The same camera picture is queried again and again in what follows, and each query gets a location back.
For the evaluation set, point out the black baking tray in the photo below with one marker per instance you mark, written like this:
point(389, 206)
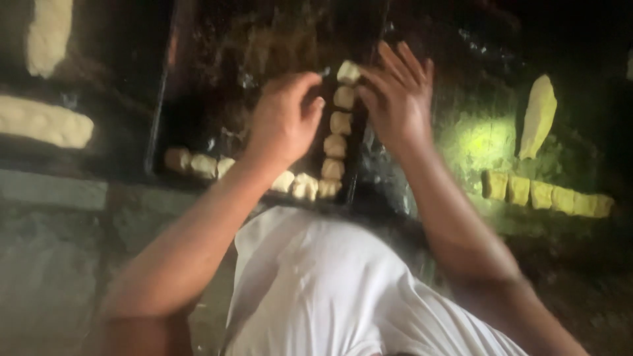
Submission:
point(207, 113)

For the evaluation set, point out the rows of dough lumps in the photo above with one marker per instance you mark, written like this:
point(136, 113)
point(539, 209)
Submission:
point(336, 146)

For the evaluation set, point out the small pale dough piece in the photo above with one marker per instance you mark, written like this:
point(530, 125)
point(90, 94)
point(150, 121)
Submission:
point(348, 72)

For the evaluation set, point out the person's white shirt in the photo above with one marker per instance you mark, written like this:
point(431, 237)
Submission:
point(321, 291)

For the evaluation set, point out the line of cut dough squares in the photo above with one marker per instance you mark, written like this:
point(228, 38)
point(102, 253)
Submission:
point(544, 194)

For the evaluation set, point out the long dough log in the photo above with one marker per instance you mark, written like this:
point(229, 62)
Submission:
point(42, 121)
point(538, 116)
point(48, 37)

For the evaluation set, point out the person's left hand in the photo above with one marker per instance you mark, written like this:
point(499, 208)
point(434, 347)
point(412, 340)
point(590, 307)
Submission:
point(284, 123)

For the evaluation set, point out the person's right hand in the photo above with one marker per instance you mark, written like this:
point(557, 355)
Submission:
point(403, 106)

